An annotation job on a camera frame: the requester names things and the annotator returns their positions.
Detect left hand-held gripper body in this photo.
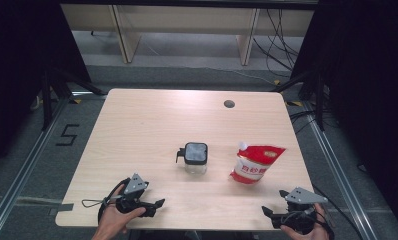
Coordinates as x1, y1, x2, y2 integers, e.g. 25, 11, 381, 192
115, 173, 157, 218

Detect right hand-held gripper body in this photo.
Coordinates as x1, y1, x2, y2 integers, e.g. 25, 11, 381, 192
270, 187, 329, 235

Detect red and white sugar pouch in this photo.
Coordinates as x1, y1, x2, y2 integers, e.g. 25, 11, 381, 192
229, 140, 287, 185

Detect glass seasoning jar black lid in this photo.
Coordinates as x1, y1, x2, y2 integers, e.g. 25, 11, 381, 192
175, 141, 209, 175

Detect person's right hand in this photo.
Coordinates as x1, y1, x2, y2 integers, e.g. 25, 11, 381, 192
279, 203, 331, 240

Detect person's left hand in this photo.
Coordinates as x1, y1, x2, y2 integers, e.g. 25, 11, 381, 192
98, 184, 147, 234

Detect grey floor tape strip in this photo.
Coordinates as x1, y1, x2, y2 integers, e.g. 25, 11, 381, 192
47, 202, 75, 217

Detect black metal stand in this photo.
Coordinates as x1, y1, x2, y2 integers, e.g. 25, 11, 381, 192
271, 70, 327, 132
41, 67, 107, 132

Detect black curtain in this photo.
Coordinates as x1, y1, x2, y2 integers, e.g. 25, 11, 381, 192
0, 0, 92, 174
291, 0, 398, 231

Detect beige wooden desk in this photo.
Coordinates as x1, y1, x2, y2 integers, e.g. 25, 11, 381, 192
60, 3, 316, 66

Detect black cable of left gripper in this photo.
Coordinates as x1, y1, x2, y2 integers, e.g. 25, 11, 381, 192
97, 178, 131, 224

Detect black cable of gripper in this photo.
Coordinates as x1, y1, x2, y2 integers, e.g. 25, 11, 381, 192
97, 178, 131, 224
318, 209, 336, 240

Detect long black floor cable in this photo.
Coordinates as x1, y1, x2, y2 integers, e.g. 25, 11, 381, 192
312, 184, 365, 240

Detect aluminium floor rail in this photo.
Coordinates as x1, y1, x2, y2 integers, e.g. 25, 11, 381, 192
0, 94, 72, 240
301, 100, 379, 240

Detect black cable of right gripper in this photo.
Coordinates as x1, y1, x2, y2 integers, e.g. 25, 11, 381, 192
318, 209, 336, 240

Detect thin wire loop lanyard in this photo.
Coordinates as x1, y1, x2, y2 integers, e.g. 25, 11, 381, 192
81, 196, 121, 209

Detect black cables beside stand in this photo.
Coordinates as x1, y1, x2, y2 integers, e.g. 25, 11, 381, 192
288, 109, 325, 135

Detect white coiled cable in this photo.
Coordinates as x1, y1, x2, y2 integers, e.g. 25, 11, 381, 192
29, 95, 44, 112

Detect bundle of black cables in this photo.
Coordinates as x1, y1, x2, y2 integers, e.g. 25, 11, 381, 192
252, 9, 305, 79

